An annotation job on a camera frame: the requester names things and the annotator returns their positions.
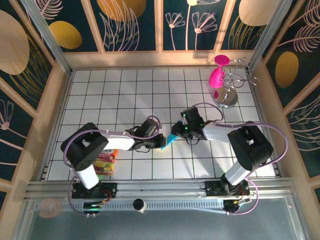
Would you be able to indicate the red fruit candy bag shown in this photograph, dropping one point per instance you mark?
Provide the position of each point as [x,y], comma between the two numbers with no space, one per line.
[106,166]

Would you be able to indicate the translucent round disc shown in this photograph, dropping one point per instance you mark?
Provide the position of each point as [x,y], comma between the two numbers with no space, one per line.
[50,208]

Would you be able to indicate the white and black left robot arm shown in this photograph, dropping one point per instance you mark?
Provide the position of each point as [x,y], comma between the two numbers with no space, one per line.
[85,152]

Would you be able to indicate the blue cloth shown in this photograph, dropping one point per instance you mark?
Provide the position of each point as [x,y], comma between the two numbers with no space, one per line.
[170,140]

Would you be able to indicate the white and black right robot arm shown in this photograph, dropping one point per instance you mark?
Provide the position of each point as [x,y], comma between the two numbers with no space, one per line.
[250,147]

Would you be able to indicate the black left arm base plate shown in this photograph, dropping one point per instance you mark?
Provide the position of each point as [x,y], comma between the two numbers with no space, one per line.
[110,190]

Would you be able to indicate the pink wine glass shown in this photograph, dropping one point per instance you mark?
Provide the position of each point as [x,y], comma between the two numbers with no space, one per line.
[217,78]

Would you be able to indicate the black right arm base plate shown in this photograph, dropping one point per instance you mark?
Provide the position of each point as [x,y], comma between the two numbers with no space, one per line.
[212,188]

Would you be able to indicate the aluminium mounting rail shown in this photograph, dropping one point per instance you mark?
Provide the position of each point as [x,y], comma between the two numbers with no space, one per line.
[162,186]

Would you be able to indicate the aluminium frame post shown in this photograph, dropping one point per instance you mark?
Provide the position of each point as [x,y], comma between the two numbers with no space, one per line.
[265,35]
[45,32]

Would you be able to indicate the grey table side rail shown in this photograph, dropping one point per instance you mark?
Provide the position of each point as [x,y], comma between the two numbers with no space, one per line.
[63,100]
[258,100]

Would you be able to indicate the black round knob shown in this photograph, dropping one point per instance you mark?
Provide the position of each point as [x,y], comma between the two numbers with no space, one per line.
[139,204]

